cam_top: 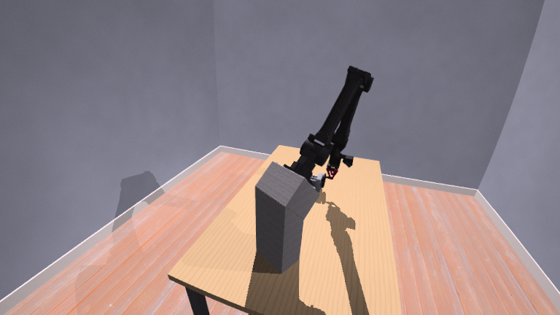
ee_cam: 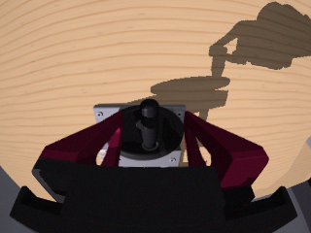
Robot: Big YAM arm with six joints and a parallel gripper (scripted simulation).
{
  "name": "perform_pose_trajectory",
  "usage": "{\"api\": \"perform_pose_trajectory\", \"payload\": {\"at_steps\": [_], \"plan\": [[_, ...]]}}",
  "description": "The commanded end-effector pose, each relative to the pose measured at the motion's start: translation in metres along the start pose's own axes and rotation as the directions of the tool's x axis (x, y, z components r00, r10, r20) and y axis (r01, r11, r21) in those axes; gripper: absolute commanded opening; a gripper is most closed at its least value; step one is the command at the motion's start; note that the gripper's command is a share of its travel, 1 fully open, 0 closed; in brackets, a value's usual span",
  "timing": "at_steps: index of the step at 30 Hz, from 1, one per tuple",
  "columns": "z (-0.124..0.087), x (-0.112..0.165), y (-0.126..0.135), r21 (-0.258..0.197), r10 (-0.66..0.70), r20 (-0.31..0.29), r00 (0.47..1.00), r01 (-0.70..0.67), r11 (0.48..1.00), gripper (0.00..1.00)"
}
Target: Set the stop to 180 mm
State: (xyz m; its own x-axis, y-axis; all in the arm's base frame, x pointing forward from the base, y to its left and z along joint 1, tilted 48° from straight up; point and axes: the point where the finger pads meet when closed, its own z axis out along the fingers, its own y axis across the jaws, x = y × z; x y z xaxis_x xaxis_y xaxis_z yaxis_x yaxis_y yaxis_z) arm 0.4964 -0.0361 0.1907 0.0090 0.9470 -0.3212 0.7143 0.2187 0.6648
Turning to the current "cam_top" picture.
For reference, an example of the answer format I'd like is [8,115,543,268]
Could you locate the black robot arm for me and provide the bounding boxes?
[283,66,374,186]

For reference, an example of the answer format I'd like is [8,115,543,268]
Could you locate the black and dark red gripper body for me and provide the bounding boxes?
[326,155,340,171]

